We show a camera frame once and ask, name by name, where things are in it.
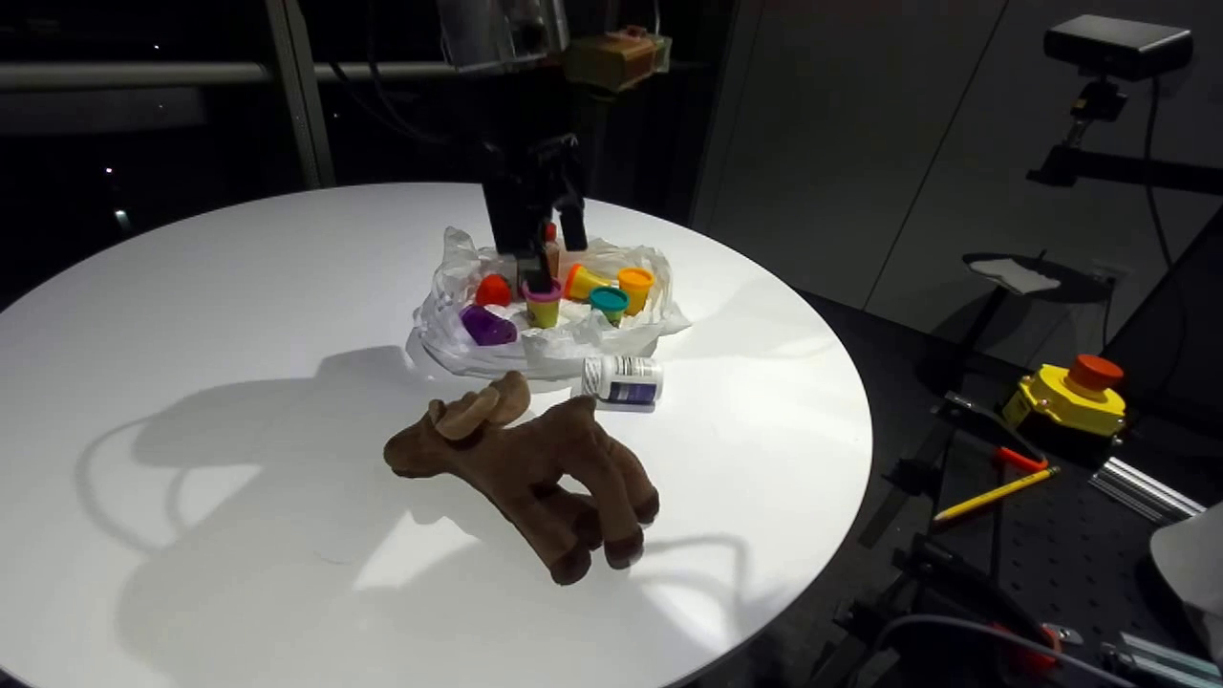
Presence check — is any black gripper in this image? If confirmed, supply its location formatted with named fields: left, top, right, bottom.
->
left=480, top=60, right=590, bottom=290

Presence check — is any yellow tub orange lid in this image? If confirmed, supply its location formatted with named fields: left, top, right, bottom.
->
left=562, top=265, right=608, bottom=301

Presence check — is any purple lid dough tub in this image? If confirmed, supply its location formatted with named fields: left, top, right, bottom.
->
left=529, top=290, right=562, bottom=327

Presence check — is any teal lid dough tub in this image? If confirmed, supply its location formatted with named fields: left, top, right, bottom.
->
left=590, top=287, right=626, bottom=323

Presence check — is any orange lid dough tub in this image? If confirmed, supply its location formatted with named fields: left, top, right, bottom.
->
left=620, top=266, right=655, bottom=313

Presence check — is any brown plush moose toy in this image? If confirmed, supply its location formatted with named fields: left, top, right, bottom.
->
left=383, top=371, right=660, bottom=586

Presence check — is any spice jar orange lid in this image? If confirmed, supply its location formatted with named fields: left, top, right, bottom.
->
left=544, top=222, right=562, bottom=287

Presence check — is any purple plastic jar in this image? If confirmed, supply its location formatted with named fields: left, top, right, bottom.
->
left=459, top=307, right=516, bottom=346

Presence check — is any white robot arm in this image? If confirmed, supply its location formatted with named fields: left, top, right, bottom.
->
left=437, top=0, right=585, bottom=294

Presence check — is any white plastic bag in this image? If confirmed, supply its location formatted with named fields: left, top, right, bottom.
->
left=408, top=225, right=689, bottom=377

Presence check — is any metal window railing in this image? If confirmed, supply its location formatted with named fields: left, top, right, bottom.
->
left=0, top=0, right=692, bottom=194

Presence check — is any yellow emergency stop button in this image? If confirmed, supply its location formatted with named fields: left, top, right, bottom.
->
left=1000, top=352, right=1129, bottom=439

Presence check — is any yellow green wrist camera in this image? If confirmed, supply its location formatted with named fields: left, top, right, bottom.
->
left=567, top=25, right=670, bottom=90

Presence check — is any yellow handled tool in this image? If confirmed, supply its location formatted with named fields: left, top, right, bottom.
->
left=933, top=448, right=1055, bottom=524

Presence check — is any black camera on stand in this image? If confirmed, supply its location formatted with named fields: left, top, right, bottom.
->
left=1043, top=14, right=1196, bottom=121

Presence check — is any aluminium frame rail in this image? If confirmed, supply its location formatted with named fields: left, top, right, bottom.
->
left=1098, top=457, right=1204, bottom=521

